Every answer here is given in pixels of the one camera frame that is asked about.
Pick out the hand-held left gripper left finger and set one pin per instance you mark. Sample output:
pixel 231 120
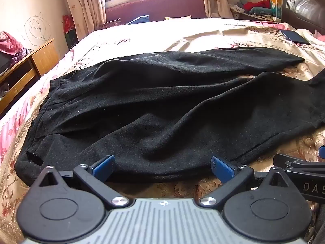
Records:
pixel 105 165

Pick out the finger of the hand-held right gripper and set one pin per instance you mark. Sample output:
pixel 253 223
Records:
pixel 292 160

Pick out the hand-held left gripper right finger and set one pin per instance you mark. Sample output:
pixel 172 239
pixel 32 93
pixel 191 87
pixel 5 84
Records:
pixel 221 169

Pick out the black pants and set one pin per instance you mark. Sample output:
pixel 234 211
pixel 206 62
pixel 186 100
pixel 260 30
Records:
pixel 152 106

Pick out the pink printed quilt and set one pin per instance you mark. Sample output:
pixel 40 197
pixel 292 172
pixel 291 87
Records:
pixel 12 132

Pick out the dark phone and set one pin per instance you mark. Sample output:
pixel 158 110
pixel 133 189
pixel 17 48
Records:
pixel 295 36

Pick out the wooden cabinet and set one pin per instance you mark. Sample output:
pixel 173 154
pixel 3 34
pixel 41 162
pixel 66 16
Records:
pixel 38 61

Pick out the floral satin bedspread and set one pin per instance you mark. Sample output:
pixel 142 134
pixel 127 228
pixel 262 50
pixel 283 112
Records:
pixel 177 35

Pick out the dark red patterned box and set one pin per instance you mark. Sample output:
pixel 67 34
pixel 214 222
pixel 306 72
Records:
pixel 109 25

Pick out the red bag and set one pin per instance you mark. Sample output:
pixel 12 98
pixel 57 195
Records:
pixel 69 28

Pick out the black television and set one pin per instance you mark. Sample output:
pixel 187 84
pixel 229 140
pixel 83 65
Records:
pixel 4 63

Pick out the dark blue garment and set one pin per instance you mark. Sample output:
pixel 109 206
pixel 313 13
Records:
pixel 139 20

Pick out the teal garment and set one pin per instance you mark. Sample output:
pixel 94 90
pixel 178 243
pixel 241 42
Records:
pixel 259 10

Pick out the television under pink cloth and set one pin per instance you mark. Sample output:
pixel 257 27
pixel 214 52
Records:
pixel 10 43

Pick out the dark wooden board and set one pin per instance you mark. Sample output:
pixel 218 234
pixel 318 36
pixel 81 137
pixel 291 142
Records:
pixel 304 5

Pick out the yellow cloth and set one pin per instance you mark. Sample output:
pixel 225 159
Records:
pixel 177 18

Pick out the yellow tissue packet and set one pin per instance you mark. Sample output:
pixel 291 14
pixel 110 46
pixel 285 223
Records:
pixel 275 2

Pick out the red garment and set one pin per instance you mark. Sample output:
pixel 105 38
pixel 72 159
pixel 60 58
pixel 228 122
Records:
pixel 256 4

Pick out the maroon padded headboard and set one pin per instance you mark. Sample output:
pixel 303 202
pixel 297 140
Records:
pixel 157 6

